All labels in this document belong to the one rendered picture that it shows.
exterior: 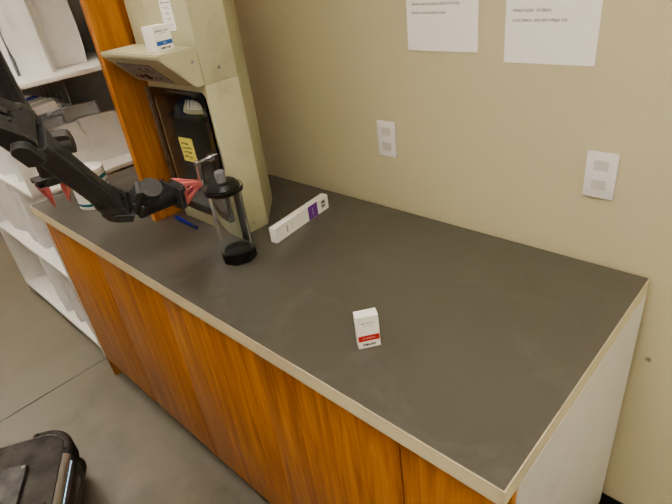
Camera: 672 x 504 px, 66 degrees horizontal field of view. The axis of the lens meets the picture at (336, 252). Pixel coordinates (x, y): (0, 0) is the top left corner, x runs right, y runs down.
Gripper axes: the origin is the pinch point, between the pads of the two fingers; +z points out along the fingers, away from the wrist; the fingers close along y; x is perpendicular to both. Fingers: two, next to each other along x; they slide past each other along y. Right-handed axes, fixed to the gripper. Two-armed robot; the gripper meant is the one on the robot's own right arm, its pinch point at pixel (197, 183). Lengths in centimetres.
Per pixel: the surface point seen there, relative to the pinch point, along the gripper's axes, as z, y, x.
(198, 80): 4.3, -3.5, -29.4
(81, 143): 15, 120, 21
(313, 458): -20, -62, 51
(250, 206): 12.4, -7.2, 10.5
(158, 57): -5.3, -2.6, -37.0
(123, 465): -41, 29, 118
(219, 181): -2.5, -15.3, -6.2
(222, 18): 15.7, -2.4, -42.8
